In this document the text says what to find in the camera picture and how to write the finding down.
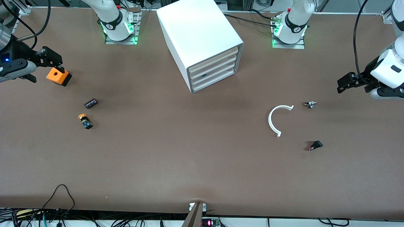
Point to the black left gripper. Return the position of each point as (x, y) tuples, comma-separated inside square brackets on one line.
[(365, 78)]

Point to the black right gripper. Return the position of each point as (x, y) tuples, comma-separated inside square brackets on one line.
[(21, 51)]

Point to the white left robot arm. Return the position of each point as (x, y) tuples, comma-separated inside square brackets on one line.
[(296, 19)]

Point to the yellow push button black body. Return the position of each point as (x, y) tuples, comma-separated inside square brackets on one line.
[(85, 121)]

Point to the orange box with hole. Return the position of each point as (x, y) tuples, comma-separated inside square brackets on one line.
[(56, 77)]

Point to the small silver metal part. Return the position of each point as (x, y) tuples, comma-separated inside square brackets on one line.
[(311, 104)]

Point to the white curved plastic piece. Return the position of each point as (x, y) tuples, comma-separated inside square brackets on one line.
[(270, 121)]

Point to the device with red display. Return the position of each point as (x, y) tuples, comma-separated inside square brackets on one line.
[(210, 223)]

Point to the aluminium frame profile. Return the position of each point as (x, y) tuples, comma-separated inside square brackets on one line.
[(23, 9), (386, 17)]

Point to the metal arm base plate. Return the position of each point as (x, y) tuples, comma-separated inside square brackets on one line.
[(288, 46), (121, 42)]

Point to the black switch with red tip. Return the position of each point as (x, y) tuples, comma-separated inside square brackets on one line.
[(316, 145)]

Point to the brown camera post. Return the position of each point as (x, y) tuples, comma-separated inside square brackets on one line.
[(194, 217)]

